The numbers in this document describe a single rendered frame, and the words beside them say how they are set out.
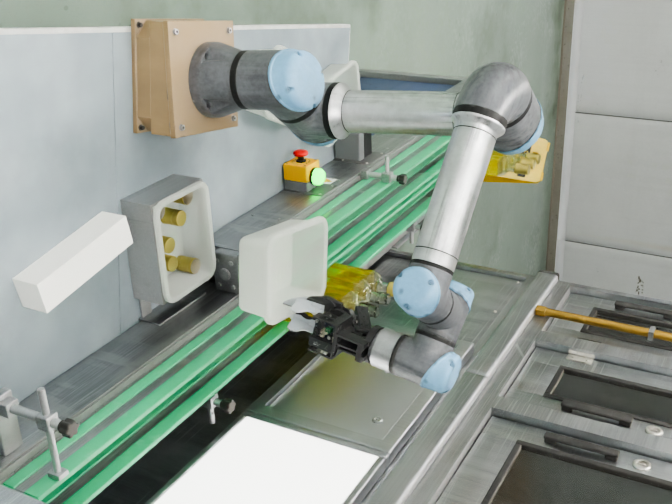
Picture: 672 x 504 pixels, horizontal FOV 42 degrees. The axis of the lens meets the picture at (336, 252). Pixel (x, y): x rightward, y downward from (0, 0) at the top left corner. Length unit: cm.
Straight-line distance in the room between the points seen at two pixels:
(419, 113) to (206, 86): 42
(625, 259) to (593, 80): 163
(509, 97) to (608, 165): 642
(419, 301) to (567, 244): 690
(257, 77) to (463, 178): 47
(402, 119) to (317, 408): 64
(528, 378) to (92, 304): 99
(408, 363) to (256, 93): 59
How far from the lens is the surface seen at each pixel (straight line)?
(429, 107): 170
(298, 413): 189
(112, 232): 171
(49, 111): 165
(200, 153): 199
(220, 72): 175
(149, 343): 182
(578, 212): 815
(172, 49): 174
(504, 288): 247
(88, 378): 174
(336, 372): 201
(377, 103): 174
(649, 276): 824
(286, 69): 168
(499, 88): 153
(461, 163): 149
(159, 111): 176
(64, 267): 163
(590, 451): 189
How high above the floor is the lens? 193
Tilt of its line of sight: 27 degrees down
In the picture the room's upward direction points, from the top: 101 degrees clockwise
